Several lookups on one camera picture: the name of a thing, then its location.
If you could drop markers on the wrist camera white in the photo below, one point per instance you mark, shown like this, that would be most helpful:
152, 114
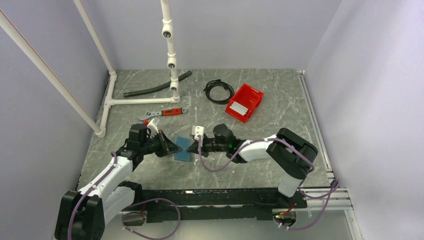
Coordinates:
197, 133
152, 126

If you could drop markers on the red handled adjustable wrench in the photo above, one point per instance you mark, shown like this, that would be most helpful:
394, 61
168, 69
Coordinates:
167, 112

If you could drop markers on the blue card holder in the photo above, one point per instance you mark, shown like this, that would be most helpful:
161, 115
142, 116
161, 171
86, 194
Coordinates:
183, 155

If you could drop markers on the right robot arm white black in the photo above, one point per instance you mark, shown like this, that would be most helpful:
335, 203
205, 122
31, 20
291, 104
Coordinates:
292, 153

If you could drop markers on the white cards in bin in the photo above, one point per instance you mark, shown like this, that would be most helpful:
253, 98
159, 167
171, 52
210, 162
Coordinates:
238, 108

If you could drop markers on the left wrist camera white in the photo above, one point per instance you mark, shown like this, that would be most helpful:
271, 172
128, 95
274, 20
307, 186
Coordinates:
152, 126

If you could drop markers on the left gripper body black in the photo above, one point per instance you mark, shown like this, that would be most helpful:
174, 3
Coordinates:
153, 145

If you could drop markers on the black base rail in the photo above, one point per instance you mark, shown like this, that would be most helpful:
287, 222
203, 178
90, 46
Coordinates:
214, 204

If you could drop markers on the red plastic bin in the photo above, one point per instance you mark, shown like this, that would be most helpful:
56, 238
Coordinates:
247, 96

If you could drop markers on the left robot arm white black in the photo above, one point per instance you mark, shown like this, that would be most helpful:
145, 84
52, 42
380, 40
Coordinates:
84, 213

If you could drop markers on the aluminium rail right side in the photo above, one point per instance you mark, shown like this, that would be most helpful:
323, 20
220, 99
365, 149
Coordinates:
343, 204

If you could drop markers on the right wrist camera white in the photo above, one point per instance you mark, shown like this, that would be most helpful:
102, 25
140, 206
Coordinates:
197, 133

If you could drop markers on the white PVC pipe frame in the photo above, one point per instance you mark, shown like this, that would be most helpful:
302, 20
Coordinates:
100, 129

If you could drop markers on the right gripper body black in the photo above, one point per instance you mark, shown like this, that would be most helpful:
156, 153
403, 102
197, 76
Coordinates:
211, 145

